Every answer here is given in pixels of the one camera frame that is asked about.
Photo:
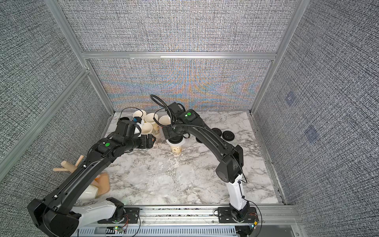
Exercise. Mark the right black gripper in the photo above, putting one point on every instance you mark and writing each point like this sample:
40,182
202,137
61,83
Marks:
173,134

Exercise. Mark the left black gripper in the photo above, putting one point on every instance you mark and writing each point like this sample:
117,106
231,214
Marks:
149,140

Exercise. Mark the black lid front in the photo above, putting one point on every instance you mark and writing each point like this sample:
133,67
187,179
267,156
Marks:
176,140

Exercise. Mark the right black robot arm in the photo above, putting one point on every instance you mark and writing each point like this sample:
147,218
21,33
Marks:
230,157

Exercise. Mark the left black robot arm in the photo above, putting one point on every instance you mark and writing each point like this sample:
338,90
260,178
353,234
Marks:
54,214

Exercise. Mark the red paper cup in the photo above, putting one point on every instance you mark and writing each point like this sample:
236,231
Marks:
165,120

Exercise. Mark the black lid back middle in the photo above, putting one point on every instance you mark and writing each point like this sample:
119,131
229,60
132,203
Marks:
217,131

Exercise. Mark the wooden peg rack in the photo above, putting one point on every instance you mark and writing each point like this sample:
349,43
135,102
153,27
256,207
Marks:
99,186

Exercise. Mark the black lid back right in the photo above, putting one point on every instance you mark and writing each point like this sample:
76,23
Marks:
228,135

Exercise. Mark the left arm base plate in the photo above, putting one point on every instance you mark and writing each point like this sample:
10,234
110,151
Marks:
127,215

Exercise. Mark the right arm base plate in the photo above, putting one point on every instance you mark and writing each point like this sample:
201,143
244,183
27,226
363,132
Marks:
231,215

